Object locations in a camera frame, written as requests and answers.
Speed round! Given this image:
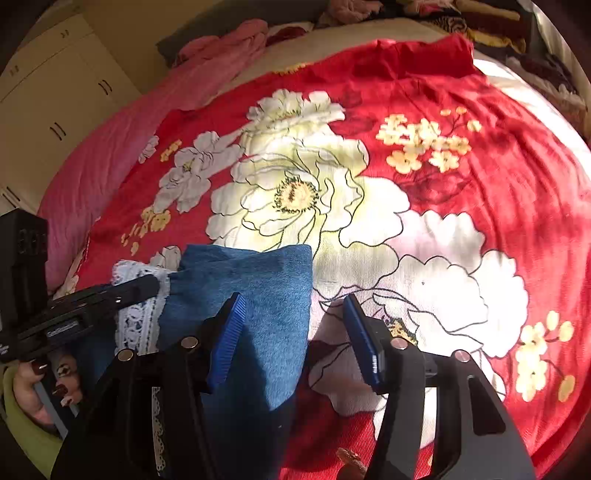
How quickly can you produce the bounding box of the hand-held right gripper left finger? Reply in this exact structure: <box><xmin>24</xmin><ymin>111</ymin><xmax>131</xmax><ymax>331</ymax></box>
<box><xmin>51</xmin><ymin>292</ymin><xmax>246</xmax><ymax>480</ymax></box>

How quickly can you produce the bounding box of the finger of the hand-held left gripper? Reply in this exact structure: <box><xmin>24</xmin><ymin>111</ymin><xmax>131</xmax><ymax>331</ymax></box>
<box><xmin>85</xmin><ymin>274</ymin><xmax>161</xmax><ymax>309</ymax></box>

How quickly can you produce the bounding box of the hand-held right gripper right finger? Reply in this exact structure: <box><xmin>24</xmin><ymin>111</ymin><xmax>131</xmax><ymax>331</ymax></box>
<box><xmin>343</xmin><ymin>294</ymin><xmax>536</xmax><ymax>480</ymax></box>

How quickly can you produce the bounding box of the blue denim pants lace trim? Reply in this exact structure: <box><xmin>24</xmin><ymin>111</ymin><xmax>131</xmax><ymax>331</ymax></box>
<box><xmin>76</xmin><ymin>244</ymin><xmax>315</xmax><ymax>480</ymax></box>

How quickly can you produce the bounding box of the person's left forearm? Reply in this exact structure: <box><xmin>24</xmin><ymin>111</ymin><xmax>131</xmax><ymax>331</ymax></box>
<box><xmin>0</xmin><ymin>367</ymin><xmax>63</xmax><ymax>478</ymax></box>

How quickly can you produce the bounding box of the person's right hand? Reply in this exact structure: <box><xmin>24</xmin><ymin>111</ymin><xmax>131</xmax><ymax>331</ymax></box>
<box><xmin>336</xmin><ymin>447</ymin><xmax>370</xmax><ymax>480</ymax></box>

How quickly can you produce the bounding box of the person's left hand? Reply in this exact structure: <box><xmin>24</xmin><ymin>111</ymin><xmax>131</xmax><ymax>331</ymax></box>
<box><xmin>13</xmin><ymin>357</ymin><xmax>86</xmax><ymax>428</ymax></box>

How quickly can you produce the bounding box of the pink quilt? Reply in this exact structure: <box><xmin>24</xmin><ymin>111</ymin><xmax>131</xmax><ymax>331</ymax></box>
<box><xmin>39</xmin><ymin>18</ymin><xmax>269</xmax><ymax>291</ymax></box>

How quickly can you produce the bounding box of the white wardrobe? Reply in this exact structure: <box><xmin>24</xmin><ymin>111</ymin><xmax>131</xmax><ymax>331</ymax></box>
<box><xmin>0</xmin><ymin>14</ymin><xmax>141</xmax><ymax>213</ymax></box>

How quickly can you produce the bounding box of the red floral blanket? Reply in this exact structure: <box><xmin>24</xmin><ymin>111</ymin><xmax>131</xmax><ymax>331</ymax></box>
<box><xmin>60</xmin><ymin>34</ymin><xmax>591</xmax><ymax>480</ymax></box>

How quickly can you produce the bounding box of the grey bed headboard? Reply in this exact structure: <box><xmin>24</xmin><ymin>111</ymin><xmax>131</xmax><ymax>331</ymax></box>
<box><xmin>157</xmin><ymin>0</ymin><xmax>324</xmax><ymax>61</ymax></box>

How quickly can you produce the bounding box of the dark red cloth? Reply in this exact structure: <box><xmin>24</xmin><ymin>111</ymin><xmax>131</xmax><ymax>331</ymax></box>
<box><xmin>268</xmin><ymin>25</ymin><xmax>315</xmax><ymax>45</ymax></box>

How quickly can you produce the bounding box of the floral fabric basket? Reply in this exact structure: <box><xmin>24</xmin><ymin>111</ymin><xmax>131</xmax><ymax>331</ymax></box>
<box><xmin>508</xmin><ymin>51</ymin><xmax>587</xmax><ymax>134</ymax></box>

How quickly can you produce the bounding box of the pink fluffy garment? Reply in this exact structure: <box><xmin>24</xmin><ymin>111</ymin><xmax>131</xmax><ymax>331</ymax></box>
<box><xmin>328</xmin><ymin>0</ymin><xmax>384</xmax><ymax>24</ymax></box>

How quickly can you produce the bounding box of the cream curtain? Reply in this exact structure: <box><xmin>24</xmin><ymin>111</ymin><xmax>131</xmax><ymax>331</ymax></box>
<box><xmin>531</xmin><ymin>2</ymin><xmax>583</xmax><ymax>79</ymax></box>

